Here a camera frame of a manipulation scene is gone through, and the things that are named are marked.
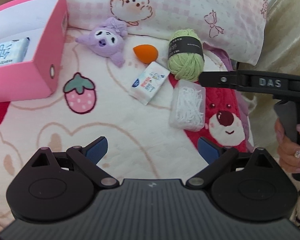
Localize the small white tissue pack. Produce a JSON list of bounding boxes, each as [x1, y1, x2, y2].
[[128, 61, 170, 105]]

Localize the orange makeup sponge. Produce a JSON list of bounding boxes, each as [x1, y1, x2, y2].
[[133, 44, 159, 64]]

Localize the blue wet wipes pack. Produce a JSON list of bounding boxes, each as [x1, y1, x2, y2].
[[0, 37, 30, 66]]

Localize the right hand with ring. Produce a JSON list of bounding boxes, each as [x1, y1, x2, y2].
[[274, 119, 300, 173]]

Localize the beige curtain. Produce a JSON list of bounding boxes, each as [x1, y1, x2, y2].
[[237, 0, 300, 230]]

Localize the green yarn ball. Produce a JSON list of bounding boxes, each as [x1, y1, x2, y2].
[[167, 29, 205, 82]]

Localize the pink checkered pillow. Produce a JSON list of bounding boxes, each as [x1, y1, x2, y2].
[[66, 0, 268, 65]]

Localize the purple plush toy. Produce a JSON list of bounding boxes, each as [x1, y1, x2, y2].
[[76, 17, 128, 67]]

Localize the pink cardboard box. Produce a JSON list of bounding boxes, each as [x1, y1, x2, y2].
[[0, 0, 68, 102]]

